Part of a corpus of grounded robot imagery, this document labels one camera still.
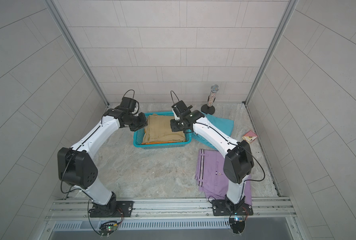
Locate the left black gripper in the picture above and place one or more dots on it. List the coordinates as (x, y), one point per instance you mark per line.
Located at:
(143, 122)

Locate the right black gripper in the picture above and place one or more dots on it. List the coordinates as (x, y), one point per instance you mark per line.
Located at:
(175, 126)

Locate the khaki pants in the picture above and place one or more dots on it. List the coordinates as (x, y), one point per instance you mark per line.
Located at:
(159, 130)

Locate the teal plastic basket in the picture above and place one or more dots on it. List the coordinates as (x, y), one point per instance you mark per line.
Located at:
(138, 136)

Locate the teal pants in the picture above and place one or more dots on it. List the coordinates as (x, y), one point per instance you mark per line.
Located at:
(224, 125)

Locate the purple pants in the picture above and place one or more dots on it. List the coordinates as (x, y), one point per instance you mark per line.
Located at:
(210, 175)

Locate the orange pants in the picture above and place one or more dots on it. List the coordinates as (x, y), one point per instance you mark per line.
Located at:
(165, 142)

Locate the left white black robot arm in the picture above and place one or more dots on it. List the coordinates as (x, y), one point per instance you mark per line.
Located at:
(77, 168)

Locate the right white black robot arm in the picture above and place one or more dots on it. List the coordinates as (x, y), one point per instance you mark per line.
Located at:
(238, 163)

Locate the glitter microphone on stand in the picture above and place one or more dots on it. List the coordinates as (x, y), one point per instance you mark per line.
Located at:
(208, 108)

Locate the small pink house box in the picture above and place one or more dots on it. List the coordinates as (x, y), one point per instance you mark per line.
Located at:
(250, 137)

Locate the left green circuit board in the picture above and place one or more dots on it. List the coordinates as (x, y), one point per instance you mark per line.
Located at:
(107, 228)

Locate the right circuit board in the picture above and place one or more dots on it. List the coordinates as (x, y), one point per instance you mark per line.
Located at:
(237, 225)

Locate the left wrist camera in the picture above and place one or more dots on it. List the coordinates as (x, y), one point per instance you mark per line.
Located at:
(128, 105)

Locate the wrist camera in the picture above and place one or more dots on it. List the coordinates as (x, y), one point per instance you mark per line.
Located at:
(180, 109)
(128, 105)

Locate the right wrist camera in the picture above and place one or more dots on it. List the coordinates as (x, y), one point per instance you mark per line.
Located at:
(180, 109)

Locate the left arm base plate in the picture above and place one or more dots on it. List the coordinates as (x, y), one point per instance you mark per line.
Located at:
(112, 210)

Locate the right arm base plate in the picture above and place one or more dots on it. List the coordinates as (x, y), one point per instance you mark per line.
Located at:
(227, 208)

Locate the aluminium front rail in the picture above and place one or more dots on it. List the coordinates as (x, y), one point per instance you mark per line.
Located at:
(187, 208)

